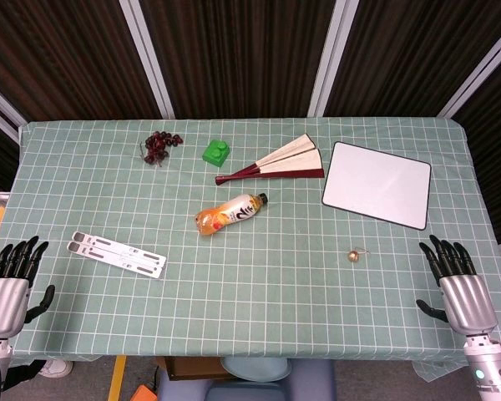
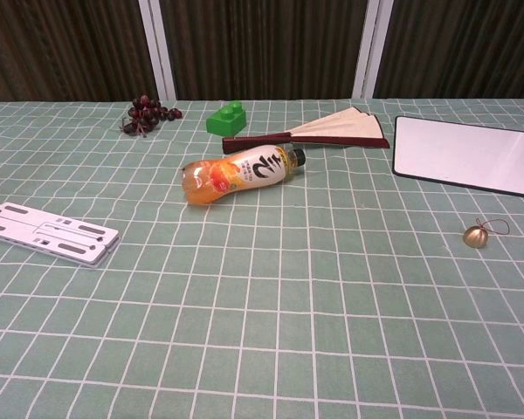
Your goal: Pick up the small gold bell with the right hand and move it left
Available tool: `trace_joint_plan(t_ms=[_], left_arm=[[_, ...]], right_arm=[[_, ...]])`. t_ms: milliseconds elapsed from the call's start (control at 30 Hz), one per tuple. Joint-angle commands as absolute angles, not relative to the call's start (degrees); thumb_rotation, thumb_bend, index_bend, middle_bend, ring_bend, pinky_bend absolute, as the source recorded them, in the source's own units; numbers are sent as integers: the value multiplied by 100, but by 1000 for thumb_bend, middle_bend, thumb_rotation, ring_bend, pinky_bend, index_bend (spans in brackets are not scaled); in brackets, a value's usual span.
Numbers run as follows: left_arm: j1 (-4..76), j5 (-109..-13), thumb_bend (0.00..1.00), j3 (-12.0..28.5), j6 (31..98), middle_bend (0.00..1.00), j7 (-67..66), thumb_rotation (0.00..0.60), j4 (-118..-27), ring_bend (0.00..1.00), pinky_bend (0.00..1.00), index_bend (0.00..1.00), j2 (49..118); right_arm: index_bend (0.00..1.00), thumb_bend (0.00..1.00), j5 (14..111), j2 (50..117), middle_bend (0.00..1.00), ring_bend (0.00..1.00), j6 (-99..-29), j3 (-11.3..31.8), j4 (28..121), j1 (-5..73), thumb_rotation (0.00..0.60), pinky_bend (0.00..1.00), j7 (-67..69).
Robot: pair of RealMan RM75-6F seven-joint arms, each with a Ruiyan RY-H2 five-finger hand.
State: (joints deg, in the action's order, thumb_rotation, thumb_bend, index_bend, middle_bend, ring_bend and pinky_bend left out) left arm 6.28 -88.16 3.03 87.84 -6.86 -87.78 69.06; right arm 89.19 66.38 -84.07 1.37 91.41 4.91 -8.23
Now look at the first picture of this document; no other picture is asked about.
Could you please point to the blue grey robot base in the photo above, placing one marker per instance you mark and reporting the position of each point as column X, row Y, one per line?
column 309, row 384

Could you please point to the green checked tablecloth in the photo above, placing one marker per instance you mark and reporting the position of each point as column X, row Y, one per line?
column 275, row 292

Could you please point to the orange juice plastic bottle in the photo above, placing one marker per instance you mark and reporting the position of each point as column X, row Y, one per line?
column 229, row 213

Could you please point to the green toy building block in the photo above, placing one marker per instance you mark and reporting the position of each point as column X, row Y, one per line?
column 215, row 154

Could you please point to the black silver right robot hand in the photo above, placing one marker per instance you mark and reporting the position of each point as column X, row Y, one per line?
column 467, row 301

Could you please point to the light blue plastic basin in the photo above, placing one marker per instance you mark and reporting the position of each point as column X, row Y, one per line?
column 254, row 369

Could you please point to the orange plastic object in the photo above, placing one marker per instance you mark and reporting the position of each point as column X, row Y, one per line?
column 144, row 394

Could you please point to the brown cardboard box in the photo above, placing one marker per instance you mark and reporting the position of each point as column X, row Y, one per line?
column 192, row 369

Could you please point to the white folding laptop stand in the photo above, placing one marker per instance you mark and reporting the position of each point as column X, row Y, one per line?
column 117, row 257

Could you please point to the cream folding fan red ribs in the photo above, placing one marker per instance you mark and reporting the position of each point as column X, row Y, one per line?
column 292, row 163

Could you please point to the white partition post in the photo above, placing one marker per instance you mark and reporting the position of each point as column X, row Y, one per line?
column 148, row 58
column 0, row 108
column 334, row 58
column 480, row 71

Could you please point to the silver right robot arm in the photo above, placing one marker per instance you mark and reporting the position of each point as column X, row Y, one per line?
column 488, row 367

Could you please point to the white board black edge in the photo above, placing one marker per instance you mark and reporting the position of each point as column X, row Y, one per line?
column 376, row 184

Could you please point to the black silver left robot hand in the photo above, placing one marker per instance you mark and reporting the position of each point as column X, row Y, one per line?
column 4, row 301

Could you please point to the white shoe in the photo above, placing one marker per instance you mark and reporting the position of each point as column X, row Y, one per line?
column 56, row 367

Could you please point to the dark red grape bunch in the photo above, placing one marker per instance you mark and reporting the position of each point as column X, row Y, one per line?
column 156, row 144

